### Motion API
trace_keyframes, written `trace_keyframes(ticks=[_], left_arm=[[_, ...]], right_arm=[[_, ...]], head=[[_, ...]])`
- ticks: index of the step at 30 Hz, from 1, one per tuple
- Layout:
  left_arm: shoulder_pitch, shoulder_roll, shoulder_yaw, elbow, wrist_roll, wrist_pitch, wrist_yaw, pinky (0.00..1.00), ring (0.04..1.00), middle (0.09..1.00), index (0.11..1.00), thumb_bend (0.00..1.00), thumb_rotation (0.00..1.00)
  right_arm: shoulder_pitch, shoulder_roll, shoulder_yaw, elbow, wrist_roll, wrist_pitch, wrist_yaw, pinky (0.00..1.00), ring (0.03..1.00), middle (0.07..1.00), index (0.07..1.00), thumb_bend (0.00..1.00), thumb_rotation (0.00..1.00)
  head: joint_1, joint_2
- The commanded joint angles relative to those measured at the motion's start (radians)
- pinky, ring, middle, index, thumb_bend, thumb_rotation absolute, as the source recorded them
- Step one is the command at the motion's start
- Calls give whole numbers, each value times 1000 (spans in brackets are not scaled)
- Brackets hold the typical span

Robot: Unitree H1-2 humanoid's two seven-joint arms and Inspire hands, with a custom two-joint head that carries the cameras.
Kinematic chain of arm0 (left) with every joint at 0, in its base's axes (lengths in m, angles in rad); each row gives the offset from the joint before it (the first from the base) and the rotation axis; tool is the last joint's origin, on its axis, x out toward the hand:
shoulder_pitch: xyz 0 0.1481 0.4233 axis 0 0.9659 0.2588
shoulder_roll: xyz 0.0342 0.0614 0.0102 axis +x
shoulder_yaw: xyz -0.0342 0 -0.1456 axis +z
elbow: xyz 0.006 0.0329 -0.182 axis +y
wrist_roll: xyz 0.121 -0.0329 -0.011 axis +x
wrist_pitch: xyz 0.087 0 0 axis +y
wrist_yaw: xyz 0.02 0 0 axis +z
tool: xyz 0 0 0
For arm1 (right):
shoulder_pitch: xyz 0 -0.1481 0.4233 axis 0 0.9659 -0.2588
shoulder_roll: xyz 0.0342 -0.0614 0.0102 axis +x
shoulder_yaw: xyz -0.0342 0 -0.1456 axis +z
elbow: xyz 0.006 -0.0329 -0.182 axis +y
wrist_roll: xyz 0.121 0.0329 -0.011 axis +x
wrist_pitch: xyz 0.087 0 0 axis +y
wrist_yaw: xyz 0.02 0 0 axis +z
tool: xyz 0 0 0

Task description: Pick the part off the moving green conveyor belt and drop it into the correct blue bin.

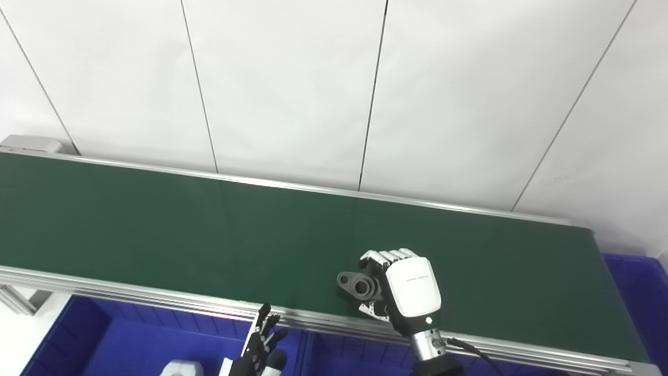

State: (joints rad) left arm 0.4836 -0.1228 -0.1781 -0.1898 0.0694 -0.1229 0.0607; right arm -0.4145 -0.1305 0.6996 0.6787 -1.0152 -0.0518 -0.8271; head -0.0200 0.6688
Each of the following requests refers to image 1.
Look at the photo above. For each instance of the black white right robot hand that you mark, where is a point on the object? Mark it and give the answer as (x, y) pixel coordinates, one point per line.
(415, 292)

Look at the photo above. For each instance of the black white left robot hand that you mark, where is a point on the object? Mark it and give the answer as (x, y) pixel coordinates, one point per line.
(258, 355)

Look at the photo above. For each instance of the black flanged metal part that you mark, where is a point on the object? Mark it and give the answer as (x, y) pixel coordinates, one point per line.
(360, 286)

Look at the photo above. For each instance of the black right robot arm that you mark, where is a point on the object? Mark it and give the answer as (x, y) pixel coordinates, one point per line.
(429, 350)

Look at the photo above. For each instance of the white plastic part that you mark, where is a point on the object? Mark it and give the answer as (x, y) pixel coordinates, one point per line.
(180, 368)

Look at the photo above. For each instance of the blue plastic bin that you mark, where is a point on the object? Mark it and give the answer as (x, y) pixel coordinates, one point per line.
(355, 360)
(642, 313)
(130, 344)

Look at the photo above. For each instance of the green conveyor belt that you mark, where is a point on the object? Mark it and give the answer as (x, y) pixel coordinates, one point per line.
(156, 297)
(209, 235)

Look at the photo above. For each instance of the grey conveyor leg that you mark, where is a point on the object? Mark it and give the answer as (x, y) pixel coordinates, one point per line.
(21, 298)

